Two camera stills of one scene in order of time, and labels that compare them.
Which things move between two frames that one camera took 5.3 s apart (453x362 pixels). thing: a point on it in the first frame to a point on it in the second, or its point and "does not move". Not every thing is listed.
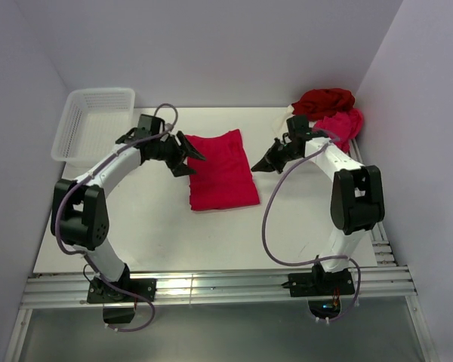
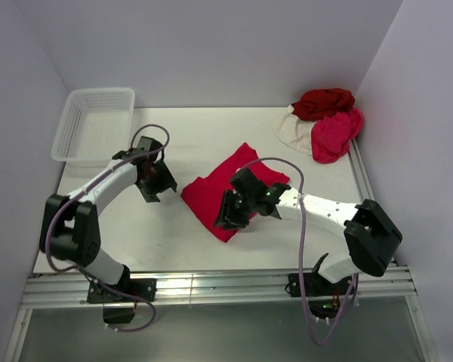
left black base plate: x=102 y=292 does not move
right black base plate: x=319 y=283 does not move
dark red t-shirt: x=319 y=103 does not move
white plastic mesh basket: x=92 y=121 does not move
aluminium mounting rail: x=69 y=289 does not move
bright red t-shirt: x=224 y=179 to x=206 y=196
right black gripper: x=269 y=161 to x=228 y=216
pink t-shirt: x=346 y=125 does not move
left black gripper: x=179 y=169 to x=166 y=182
